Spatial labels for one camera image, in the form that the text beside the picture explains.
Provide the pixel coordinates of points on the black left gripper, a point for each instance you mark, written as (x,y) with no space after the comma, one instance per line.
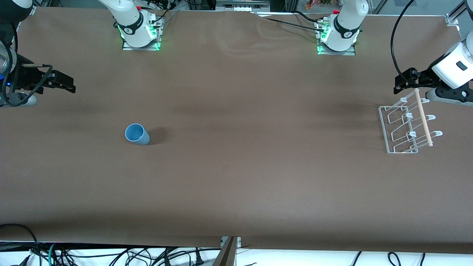
(424,76)

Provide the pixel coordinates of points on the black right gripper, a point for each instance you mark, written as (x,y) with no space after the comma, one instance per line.
(25,77)

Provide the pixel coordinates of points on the blue plastic cup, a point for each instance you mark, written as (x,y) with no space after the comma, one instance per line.
(136,133)

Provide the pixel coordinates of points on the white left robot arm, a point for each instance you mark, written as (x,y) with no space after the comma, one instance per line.
(343,26)

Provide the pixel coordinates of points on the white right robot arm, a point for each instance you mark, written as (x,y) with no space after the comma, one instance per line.
(129,18)

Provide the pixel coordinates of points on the brown table cover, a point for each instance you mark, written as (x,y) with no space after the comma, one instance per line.
(258,166)

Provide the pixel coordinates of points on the white power strip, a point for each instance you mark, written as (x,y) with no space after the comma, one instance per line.
(242,8)

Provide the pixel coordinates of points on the wooden table beam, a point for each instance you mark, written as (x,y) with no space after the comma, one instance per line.
(225,255)

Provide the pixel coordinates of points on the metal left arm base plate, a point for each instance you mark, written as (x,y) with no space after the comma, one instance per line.
(338,53)

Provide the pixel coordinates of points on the aluminium corner bracket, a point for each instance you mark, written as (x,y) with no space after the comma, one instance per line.
(452,20)

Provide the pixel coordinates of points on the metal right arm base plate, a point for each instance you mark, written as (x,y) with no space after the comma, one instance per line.
(142,47)

